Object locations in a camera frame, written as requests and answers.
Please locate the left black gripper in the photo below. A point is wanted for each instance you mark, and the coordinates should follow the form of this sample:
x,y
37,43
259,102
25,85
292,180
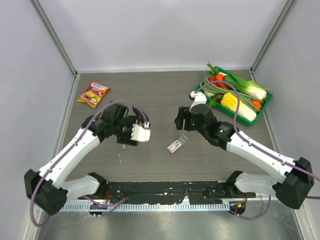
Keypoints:
x,y
126,139

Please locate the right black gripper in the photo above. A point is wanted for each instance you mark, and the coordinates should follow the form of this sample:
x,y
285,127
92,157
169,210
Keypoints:
x,y
183,113

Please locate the red staple box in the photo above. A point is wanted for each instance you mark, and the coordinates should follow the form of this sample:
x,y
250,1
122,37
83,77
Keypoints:
x,y
173,147

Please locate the black large stapler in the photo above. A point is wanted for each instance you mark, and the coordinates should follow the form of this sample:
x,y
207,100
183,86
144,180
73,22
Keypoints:
x,y
142,117

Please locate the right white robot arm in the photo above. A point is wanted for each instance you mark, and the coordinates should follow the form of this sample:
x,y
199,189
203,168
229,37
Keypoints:
x,y
287,179

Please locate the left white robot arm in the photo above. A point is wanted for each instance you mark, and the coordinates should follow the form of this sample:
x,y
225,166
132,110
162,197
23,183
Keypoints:
x,y
48,187

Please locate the green plastic tray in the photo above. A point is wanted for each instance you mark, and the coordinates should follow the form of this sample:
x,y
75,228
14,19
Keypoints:
x,y
227,103

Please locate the red chili pepper toy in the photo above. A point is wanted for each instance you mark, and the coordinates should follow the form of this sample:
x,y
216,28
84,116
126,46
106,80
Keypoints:
x,y
211,79

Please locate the orange candy bag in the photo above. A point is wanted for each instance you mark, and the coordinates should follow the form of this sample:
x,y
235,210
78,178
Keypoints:
x,y
93,94

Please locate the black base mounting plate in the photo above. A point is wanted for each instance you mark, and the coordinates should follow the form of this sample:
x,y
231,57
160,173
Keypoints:
x,y
169,192

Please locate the green long beans toy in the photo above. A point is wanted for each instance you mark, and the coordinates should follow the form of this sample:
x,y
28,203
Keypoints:
x,y
212,90

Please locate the green bok choy toy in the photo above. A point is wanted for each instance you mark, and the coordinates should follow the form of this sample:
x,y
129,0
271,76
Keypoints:
x,y
245,87

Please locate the small orange carrot toy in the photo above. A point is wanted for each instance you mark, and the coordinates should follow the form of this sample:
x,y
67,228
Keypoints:
x,y
256,103

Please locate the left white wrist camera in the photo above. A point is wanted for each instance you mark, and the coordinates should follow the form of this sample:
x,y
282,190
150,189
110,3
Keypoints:
x,y
140,134

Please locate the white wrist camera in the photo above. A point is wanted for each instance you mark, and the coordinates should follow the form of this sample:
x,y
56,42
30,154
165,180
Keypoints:
x,y
140,134
197,98

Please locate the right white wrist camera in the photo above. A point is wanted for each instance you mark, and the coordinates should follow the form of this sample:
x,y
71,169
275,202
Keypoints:
x,y
197,98

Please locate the white slotted cable duct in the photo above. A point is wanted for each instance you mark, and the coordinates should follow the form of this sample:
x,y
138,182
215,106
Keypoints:
x,y
185,206

